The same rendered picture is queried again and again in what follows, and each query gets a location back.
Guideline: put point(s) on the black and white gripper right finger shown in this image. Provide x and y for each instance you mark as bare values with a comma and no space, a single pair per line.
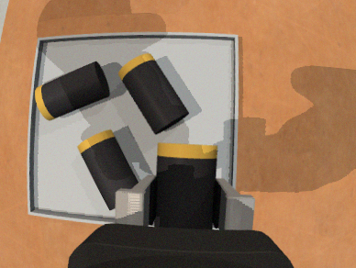
230,209

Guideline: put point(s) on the black battery with yellow end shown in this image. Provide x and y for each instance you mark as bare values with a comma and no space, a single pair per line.
152,93
72,91
186,177
107,165

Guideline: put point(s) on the light grey tray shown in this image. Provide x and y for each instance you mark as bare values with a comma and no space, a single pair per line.
203,69

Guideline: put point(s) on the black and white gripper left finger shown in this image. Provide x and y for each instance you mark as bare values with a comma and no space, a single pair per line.
137,206

